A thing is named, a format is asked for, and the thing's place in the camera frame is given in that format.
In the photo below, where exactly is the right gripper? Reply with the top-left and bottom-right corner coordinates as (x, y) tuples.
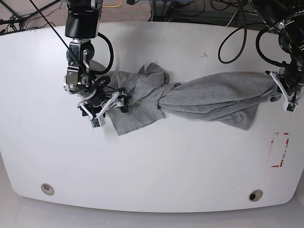
(77, 88), (129, 116)

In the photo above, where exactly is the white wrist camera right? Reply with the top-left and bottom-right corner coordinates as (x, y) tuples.
(90, 116), (105, 128)

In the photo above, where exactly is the yellow cable on floor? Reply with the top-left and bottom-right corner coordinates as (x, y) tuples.
(102, 0), (124, 9)

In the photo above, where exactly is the table cable grommet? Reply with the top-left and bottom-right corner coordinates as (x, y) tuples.
(41, 183), (55, 196)
(248, 190), (263, 202)

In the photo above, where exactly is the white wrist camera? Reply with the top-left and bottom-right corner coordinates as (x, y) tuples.
(90, 116), (105, 128)
(283, 100), (298, 113)

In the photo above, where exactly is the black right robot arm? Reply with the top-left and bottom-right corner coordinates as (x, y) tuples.
(64, 0), (129, 116)

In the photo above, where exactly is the red tape rectangle marking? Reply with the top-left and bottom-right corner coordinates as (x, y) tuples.
(268, 133), (290, 168)

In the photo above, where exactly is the metal equipment frame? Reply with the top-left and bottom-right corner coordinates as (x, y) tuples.
(149, 0), (172, 22)

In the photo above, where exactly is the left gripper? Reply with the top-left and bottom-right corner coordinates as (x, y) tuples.
(264, 68), (304, 102)

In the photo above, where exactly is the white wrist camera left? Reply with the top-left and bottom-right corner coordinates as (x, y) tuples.
(283, 100), (298, 113)

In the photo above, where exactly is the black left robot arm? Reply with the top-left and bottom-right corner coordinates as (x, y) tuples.
(248, 0), (304, 103)

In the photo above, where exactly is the left table cable grommet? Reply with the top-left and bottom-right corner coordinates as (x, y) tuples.
(41, 183), (55, 196)

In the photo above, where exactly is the right table cable grommet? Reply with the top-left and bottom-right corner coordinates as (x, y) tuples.
(248, 190), (263, 202)

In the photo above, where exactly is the grey T-shirt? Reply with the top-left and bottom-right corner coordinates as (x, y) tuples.
(107, 63), (281, 135)

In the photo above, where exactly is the black tripod stand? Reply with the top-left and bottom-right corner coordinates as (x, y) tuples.
(0, 0), (62, 36)

